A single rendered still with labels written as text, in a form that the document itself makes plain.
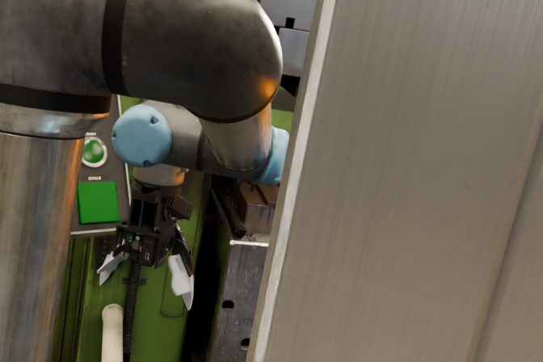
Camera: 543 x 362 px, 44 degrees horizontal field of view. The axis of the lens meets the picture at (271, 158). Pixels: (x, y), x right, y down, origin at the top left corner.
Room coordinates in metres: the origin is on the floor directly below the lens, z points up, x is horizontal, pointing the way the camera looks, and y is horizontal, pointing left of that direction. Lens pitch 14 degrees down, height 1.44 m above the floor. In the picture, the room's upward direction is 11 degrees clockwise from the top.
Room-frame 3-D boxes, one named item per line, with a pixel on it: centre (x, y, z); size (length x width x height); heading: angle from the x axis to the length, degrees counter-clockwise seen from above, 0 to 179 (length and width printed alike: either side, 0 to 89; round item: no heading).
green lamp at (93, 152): (1.20, 0.33, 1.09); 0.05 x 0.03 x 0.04; 105
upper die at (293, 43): (1.62, -0.01, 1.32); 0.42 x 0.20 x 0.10; 15
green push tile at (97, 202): (1.16, 0.30, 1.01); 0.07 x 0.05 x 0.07; 130
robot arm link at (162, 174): (0.96, 0.16, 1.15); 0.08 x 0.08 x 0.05
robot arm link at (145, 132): (0.86, 0.15, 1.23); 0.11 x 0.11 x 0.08; 87
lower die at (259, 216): (1.62, -0.01, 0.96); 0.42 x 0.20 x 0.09; 15
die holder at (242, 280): (1.65, -0.06, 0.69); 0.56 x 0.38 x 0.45; 15
